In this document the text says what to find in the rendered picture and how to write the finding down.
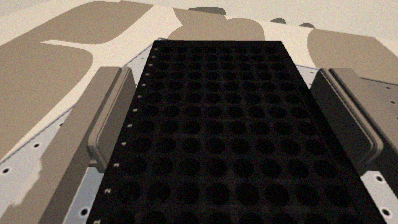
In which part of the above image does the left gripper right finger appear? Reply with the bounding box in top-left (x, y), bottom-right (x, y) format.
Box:
top-left (309, 68), bottom-right (398, 199)

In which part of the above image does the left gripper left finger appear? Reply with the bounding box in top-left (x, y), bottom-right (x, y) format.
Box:
top-left (0, 66), bottom-right (136, 224)

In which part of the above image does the black well plate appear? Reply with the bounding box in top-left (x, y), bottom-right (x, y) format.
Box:
top-left (85, 40), bottom-right (387, 224)

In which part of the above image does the grey flat rectangular plate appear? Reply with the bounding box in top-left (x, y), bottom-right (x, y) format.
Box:
top-left (0, 42), bottom-right (398, 224)

